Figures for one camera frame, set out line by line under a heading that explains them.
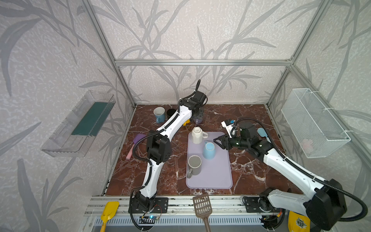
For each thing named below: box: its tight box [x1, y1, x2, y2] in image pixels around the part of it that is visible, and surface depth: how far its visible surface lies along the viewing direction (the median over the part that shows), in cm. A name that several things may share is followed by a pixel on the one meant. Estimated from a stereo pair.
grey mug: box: [186, 154, 203, 179], surface depth 80 cm
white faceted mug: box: [191, 126, 209, 145], surface depth 94 cm
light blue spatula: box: [256, 127, 271, 143], surface depth 107 cm
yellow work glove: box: [287, 210, 311, 232], surface depth 68 cm
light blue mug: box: [202, 140, 216, 160], surface depth 87 cm
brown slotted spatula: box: [192, 193, 213, 232], surface depth 73 cm
